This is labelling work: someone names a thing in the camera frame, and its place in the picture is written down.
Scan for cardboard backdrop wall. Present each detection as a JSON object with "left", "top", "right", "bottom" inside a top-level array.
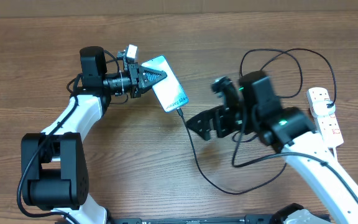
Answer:
[{"left": 0, "top": 0, "right": 358, "bottom": 18}]

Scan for black USB charging cable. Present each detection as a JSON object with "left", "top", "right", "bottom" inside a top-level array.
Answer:
[{"left": 176, "top": 48, "right": 337, "bottom": 196}]

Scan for white charger adapter plug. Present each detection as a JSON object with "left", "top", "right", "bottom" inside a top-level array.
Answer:
[{"left": 311, "top": 100, "right": 336, "bottom": 118}]

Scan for white power strip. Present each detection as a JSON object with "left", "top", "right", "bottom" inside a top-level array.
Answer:
[{"left": 306, "top": 87, "right": 344, "bottom": 149}]

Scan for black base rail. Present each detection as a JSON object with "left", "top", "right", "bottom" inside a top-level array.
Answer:
[{"left": 110, "top": 213, "right": 332, "bottom": 224}]

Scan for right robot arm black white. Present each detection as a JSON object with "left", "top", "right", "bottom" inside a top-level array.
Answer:
[{"left": 186, "top": 71, "right": 358, "bottom": 223}]

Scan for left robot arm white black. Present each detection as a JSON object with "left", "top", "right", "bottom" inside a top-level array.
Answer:
[{"left": 17, "top": 45, "right": 167, "bottom": 223}]

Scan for Samsung Galaxy smartphone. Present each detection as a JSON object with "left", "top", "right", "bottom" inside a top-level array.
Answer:
[{"left": 141, "top": 55, "right": 189, "bottom": 113}]

